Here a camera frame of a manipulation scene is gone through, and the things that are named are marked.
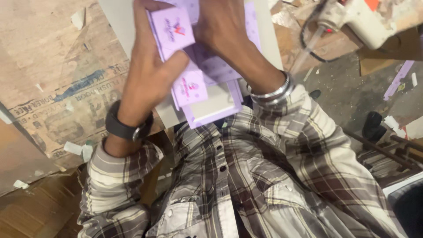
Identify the plain brown board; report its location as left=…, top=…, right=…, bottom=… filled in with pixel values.
left=0, top=117, right=61, bottom=197

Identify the brown cardboard sheet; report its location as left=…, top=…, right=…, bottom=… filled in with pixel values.
left=0, top=167, right=87, bottom=238

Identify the grey cardboard sheet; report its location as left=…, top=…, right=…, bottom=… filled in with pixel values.
left=97, top=0, right=284, bottom=130

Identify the translucent glue stick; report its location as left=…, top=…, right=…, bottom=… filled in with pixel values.
left=290, top=26, right=328, bottom=75

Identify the black wristwatch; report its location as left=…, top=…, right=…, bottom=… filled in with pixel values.
left=105, top=100, right=154, bottom=143

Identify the dark wooden frame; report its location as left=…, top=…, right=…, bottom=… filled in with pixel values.
left=343, top=128, right=423, bottom=186

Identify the lilac paper strip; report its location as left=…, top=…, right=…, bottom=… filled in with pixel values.
left=383, top=60, right=416, bottom=102

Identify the small lilac box with logo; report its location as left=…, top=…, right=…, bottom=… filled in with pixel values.
left=171, top=69, right=209, bottom=110

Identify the lilac dotted box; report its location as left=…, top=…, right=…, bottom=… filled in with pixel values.
left=184, top=0, right=262, bottom=87

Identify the black cable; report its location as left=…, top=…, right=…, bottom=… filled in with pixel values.
left=299, top=16, right=341, bottom=63

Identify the black seat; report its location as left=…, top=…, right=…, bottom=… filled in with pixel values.
left=383, top=178, right=423, bottom=238

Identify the person's left hand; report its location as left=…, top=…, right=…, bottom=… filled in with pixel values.
left=118, top=0, right=191, bottom=126

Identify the printed brown plywood board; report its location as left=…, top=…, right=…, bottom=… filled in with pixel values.
left=0, top=0, right=166, bottom=170

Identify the person's right hand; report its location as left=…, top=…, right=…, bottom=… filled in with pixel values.
left=193, top=0, right=285, bottom=94

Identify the lilac box lid with logo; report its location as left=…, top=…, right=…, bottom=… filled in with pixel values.
left=147, top=7, right=196, bottom=63

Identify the white glue gun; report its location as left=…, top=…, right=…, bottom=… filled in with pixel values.
left=317, top=0, right=402, bottom=50

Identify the brown plaid shirt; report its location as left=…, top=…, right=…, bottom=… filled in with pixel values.
left=77, top=84, right=409, bottom=238

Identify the silver bangle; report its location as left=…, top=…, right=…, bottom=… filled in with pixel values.
left=246, top=70, right=295, bottom=106

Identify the lilac tray with white inside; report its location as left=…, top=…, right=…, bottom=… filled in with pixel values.
left=181, top=79, right=244, bottom=130

